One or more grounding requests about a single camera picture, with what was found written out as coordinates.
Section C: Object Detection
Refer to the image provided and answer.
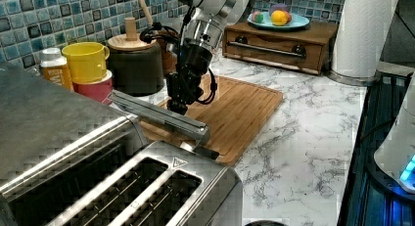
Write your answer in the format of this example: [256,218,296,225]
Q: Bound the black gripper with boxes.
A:
[166,44,213,114]

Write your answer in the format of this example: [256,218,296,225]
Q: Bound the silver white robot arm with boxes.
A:
[166,0,255,114]

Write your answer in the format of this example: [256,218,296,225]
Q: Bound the stainless steel toaster oven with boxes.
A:
[0,63,147,226]

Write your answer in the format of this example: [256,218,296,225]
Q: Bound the dark canister with wooden lid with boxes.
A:
[108,17,164,97]

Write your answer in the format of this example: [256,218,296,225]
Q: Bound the brown utensil holder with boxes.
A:
[157,30,177,75]

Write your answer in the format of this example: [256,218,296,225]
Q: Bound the bamboo cutting board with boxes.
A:
[138,74,285,166]

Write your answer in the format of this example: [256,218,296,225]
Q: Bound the red cup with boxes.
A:
[73,70,113,105]

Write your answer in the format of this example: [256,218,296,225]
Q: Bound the green pink toy fruit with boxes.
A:
[252,11,263,23]

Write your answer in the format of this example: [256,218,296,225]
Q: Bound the yellow mug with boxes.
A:
[62,42,110,84]

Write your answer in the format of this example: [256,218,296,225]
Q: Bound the stainless steel slot toaster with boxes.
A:
[46,142,243,226]

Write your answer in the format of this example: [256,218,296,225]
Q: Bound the orange fruit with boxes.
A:
[270,11,289,26]

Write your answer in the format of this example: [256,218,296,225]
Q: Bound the purple toy fruit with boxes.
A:
[268,3,289,15]

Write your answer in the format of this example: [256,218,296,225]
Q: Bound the orange spice bottle white cap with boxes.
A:
[40,48,73,91]

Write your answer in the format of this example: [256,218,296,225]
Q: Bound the light blue plate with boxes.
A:
[248,11,310,30]

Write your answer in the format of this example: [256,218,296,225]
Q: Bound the wooden drawer box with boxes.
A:
[222,23,338,75]

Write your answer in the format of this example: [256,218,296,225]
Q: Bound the dark round object bottom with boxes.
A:
[245,220,287,226]

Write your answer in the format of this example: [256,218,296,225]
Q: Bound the white paper towel roll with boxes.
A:
[327,0,398,86]

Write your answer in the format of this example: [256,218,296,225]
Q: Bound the white appliance with blue light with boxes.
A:
[374,76,415,194]

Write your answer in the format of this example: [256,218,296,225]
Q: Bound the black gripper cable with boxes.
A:
[139,22,218,106]

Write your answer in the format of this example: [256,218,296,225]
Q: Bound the wooden utensil handle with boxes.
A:
[138,0,154,25]

